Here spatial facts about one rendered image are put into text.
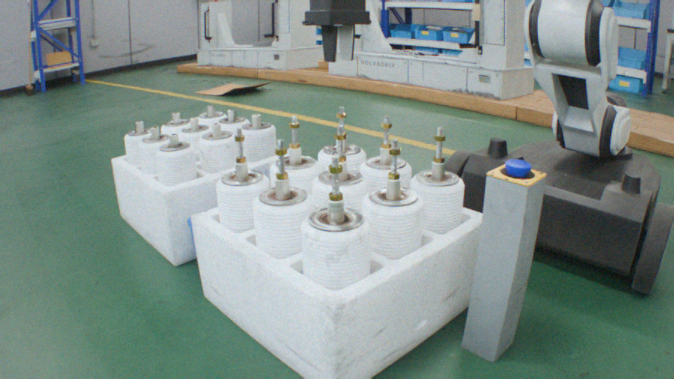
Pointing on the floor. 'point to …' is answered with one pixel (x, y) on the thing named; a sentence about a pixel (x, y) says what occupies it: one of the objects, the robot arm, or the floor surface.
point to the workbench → (669, 58)
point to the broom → (29, 59)
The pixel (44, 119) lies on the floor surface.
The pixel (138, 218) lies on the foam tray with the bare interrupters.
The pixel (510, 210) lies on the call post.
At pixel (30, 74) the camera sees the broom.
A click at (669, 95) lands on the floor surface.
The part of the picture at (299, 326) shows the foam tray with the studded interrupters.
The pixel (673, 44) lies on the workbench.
